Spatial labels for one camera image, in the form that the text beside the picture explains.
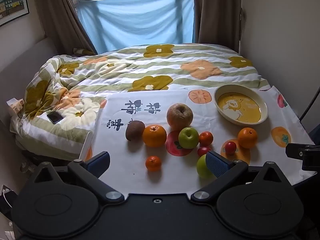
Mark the mustard patterned pillow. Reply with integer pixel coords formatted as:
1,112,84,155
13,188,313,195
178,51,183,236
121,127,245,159
72,47,97,57

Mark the black cable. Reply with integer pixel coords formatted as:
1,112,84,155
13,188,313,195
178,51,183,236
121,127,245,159
299,80,320,120

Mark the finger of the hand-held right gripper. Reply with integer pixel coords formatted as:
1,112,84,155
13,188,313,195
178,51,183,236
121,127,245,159
286,142,320,171

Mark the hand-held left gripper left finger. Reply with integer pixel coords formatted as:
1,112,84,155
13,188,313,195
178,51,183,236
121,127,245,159
32,151,125,204

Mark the brown curtain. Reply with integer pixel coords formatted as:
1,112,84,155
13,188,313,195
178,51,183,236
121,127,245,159
192,0,242,53
32,0,97,55

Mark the brown kiwi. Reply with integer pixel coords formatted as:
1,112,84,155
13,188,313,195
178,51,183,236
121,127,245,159
125,120,146,141

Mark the small cartoon box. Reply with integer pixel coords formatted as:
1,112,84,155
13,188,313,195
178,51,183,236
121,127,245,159
7,98,25,118

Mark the green apple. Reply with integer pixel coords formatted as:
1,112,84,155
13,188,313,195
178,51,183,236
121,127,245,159
178,127,200,149
196,154,217,179

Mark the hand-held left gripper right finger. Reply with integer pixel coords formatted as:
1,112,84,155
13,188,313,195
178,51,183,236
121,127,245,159
191,151,293,204

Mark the black smartphone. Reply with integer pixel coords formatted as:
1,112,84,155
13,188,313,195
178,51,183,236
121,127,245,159
47,111,64,125

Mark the large orange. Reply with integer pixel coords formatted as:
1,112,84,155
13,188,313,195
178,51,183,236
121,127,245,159
142,124,167,147
237,127,258,149

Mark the framed wall picture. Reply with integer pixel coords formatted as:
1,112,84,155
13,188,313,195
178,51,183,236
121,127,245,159
0,0,30,27

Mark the small red apple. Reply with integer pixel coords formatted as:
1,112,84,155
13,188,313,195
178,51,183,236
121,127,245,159
197,146,212,157
225,141,237,155

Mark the floral striped blanket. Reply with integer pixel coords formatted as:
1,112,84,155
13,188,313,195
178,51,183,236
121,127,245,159
10,44,272,160

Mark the white printed tablecloth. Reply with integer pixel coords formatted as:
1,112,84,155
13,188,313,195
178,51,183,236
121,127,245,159
85,85,317,195

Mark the yellow cartoon bowl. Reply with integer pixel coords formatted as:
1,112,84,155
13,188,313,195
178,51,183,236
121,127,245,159
213,84,268,126

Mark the large brownish apple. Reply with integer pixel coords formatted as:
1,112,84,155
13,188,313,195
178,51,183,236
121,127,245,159
167,103,193,131

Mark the small tangerine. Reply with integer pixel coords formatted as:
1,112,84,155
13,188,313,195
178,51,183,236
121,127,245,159
199,131,214,146
145,156,162,172

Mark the light blue window cloth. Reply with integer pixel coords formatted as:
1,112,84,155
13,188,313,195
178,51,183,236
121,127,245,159
78,0,195,54

